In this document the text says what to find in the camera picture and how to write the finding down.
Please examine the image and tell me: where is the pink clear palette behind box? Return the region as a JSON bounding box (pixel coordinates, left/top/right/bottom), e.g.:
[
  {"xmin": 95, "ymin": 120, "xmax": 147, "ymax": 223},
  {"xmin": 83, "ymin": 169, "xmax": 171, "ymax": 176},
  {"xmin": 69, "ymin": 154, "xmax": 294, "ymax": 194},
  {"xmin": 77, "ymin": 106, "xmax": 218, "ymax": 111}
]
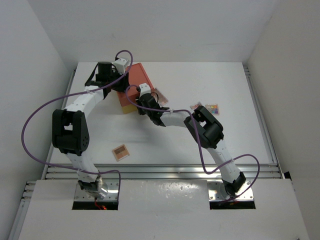
[{"xmin": 154, "ymin": 88, "xmax": 169, "ymax": 106}]

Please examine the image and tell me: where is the orange drawer organizer box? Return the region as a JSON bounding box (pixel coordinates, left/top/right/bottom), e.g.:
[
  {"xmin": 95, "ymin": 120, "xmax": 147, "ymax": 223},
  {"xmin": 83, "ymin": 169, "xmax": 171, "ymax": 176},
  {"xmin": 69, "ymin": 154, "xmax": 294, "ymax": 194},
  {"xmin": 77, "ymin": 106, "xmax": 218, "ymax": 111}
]
[{"xmin": 116, "ymin": 62, "xmax": 155, "ymax": 115}]

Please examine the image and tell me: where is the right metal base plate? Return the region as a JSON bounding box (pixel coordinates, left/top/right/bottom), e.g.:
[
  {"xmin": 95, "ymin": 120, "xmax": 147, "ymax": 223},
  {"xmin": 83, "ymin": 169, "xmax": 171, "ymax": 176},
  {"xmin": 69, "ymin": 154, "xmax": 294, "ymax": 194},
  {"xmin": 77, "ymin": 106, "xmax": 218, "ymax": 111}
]
[{"xmin": 207, "ymin": 180, "xmax": 254, "ymax": 202}]

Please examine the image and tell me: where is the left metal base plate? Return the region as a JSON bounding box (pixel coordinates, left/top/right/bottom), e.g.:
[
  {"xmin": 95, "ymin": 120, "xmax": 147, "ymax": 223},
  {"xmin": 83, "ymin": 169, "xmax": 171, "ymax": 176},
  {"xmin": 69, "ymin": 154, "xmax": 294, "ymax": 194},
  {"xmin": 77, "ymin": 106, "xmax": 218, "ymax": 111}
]
[{"xmin": 74, "ymin": 181, "xmax": 119, "ymax": 202}]

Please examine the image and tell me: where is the purple cable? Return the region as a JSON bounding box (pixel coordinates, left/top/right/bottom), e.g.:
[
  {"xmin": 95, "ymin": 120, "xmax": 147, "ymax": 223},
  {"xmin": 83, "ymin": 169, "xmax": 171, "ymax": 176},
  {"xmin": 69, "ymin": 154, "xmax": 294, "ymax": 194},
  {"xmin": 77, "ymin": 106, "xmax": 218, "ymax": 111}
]
[
  {"xmin": 124, "ymin": 85, "xmax": 261, "ymax": 203},
  {"xmin": 21, "ymin": 49, "xmax": 135, "ymax": 198}
]

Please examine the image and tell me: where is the small brown eyeshadow palette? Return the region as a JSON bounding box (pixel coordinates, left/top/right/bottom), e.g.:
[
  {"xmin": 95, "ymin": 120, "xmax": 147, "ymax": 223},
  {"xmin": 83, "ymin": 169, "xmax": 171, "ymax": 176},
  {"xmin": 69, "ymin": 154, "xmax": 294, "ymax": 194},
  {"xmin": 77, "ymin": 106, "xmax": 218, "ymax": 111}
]
[{"xmin": 112, "ymin": 144, "xmax": 130, "ymax": 162}]

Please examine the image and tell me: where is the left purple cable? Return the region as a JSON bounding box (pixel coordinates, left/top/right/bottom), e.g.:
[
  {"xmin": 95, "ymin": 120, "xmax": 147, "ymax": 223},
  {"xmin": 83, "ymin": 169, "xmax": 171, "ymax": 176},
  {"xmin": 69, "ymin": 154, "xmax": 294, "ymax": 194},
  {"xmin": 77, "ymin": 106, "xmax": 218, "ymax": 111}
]
[{"xmin": 21, "ymin": 49, "xmax": 135, "ymax": 198}]

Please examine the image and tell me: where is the beige glitter eyeshadow palette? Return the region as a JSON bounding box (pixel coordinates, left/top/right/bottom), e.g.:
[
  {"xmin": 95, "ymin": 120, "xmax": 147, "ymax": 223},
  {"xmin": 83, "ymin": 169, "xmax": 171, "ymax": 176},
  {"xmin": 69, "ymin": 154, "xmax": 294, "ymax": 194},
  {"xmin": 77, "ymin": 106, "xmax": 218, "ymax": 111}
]
[{"xmin": 205, "ymin": 104, "xmax": 220, "ymax": 116}]

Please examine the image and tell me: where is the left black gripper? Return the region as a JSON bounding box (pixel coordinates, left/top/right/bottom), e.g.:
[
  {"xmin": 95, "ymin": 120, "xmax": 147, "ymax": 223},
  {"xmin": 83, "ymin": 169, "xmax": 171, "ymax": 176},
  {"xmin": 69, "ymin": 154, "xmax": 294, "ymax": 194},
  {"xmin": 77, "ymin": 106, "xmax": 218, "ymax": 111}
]
[{"xmin": 107, "ymin": 68, "xmax": 130, "ymax": 93}]

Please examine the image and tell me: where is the aluminium frame rail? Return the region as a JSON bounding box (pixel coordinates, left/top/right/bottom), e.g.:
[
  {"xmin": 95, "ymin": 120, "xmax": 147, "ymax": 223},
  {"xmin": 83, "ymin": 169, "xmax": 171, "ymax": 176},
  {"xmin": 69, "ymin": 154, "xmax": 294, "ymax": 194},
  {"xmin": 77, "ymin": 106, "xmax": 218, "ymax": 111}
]
[{"xmin": 9, "ymin": 62, "xmax": 282, "ymax": 240}]

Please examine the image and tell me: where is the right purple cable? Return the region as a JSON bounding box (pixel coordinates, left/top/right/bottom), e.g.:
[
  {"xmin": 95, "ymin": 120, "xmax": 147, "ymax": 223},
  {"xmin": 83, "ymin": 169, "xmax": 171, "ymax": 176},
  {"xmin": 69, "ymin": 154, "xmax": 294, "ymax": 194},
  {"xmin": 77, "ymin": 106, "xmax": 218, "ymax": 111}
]
[{"xmin": 124, "ymin": 85, "xmax": 261, "ymax": 203}]

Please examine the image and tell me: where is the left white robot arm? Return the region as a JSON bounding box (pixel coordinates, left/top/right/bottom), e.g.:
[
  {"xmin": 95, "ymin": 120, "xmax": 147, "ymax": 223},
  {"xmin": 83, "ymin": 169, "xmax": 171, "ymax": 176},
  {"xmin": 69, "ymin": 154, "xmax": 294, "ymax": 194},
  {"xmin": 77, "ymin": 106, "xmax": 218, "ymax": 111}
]
[{"xmin": 52, "ymin": 58, "xmax": 129, "ymax": 199}]

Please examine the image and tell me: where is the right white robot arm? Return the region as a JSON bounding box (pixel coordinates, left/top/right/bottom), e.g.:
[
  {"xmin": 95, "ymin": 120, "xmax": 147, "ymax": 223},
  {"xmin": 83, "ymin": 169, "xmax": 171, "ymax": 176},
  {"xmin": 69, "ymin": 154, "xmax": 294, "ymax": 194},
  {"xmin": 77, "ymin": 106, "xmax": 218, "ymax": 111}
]
[{"xmin": 136, "ymin": 93, "xmax": 246, "ymax": 197}]

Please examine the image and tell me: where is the metal base plate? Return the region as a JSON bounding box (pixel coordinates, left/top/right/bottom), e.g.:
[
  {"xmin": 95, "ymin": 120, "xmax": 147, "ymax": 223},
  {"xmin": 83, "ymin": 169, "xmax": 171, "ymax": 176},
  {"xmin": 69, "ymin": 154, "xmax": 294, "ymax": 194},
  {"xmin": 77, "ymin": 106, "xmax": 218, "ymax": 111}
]
[
  {"xmin": 74, "ymin": 181, "xmax": 119, "ymax": 202},
  {"xmin": 207, "ymin": 180, "xmax": 254, "ymax": 202}
]

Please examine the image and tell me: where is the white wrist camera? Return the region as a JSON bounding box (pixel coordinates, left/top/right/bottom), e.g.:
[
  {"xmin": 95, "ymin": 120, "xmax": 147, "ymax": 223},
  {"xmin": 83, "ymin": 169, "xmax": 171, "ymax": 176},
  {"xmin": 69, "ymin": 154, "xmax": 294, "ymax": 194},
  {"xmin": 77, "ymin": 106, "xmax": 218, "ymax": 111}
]
[
  {"xmin": 138, "ymin": 83, "xmax": 151, "ymax": 97},
  {"xmin": 112, "ymin": 58, "xmax": 129, "ymax": 75}
]

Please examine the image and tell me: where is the clear orange eyeshadow palette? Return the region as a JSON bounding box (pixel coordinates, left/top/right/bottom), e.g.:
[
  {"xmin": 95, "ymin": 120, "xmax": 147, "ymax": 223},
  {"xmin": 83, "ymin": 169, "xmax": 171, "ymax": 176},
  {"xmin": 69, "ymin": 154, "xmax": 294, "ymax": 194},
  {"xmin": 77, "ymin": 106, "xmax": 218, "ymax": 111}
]
[{"xmin": 190, "ymin": 101, "xmax": 202, "ymax": 110}]

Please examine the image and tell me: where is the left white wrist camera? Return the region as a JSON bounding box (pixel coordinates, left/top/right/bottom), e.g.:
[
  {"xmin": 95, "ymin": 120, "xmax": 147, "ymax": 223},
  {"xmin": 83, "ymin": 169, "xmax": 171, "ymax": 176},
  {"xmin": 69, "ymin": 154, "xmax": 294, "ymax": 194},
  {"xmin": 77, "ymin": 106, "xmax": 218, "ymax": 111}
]
[{"xmin": 112, "ymin": 58, "xmax": 129, "ymax": 75}]

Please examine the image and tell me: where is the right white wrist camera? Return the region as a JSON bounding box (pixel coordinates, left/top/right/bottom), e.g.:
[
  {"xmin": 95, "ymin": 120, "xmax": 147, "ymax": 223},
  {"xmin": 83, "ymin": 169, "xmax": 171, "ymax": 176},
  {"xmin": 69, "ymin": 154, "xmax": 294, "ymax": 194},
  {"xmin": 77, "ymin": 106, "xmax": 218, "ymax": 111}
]
[{"xmin": 138, "ymin": 83, "xmax": 151, "ymax": 97}]

